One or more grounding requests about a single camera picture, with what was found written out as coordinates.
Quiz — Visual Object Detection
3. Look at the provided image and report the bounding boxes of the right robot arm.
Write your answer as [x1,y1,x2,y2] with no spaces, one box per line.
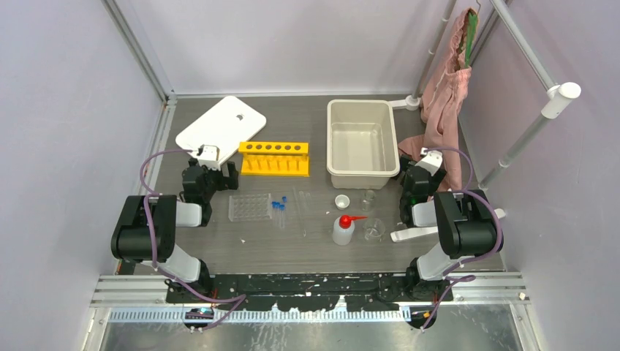
[390,151,504,301]

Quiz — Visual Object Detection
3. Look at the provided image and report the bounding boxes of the yellow test tube rack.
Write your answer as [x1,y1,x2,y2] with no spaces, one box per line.
[238,141,310,177]

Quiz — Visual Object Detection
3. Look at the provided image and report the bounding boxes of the clear glass test tube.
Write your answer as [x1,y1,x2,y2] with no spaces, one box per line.
[299,191,312,215]
[292,187,307,238]

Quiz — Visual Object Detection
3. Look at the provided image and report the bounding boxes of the pink cloth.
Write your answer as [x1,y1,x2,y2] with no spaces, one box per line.
[398,7,478,191]

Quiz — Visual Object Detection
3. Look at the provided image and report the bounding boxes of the aluminium frame rail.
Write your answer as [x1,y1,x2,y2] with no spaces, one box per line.
[90,272,530,329]

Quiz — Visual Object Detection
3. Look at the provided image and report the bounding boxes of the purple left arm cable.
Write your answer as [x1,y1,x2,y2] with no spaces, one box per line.
[140,148,247,332]

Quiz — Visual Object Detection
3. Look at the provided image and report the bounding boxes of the beige plastic bin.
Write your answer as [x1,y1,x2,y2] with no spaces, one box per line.
[326,99,400,190]

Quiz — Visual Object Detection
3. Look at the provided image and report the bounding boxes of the small glass beaker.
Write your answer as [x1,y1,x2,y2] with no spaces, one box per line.
[361,189,376,212]

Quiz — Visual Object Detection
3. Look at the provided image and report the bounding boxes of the clear acrylic tube tray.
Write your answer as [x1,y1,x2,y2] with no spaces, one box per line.
[228,194,273,222]

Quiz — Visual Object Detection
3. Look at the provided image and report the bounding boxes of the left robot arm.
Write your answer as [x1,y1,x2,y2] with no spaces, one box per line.
[110,159,239,302]

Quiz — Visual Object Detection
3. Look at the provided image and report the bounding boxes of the green clothes hanger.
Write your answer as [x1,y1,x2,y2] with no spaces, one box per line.
[464,10,478,68]

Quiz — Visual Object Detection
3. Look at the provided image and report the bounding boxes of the white red wash bottle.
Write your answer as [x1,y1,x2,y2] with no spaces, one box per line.
[332,215,367,246]

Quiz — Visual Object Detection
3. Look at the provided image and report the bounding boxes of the small white cup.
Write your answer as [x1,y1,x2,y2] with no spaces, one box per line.
[334,194,350,210]

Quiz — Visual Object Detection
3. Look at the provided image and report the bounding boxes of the white garment rack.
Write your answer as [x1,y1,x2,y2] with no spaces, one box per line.
[389,1,581,191]

